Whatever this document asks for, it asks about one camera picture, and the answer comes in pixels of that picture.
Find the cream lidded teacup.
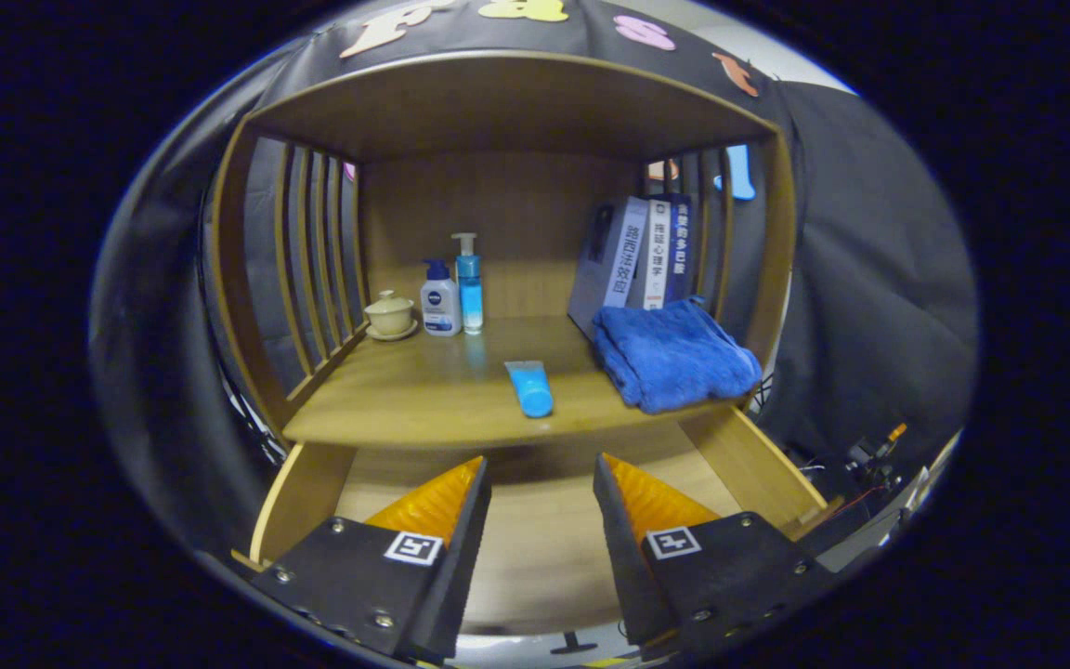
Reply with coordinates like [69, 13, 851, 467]
[364, 290, 419, 342]

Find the black backdrop cloth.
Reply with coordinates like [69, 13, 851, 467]
[89, 0, 980, 558]

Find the black orange tool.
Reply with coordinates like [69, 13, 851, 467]
[846, 423, 909, 484]

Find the wooden drawer with black knob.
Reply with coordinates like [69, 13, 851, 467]
[230, 407, 844, 656]

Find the blue folded towel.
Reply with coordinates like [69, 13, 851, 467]
[591, 297, 764, 415]

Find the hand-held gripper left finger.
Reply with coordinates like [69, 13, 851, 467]
[252, 455, 493, 665]

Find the white lotion bottle blue cap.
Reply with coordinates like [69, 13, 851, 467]
[420, 259, 463, 337]

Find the dark blue book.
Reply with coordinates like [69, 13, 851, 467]
[665, 193, 694, 304]

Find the wooden countertop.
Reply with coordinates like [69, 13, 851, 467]
[282, 314, 750, 452]

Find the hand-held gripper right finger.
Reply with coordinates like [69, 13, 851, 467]
[593, 453, 838, 662]

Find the blue pump bottle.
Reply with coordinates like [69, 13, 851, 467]
[451, 232, 484, 335]

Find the wooden cabinet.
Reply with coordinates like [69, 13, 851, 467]
[208, 51, 798, 456]

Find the grey book white spine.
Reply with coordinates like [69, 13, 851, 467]
[568, 195, 649, 340]

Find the blue squeeze tube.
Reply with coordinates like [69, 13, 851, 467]
[504, 360, 555, 419]

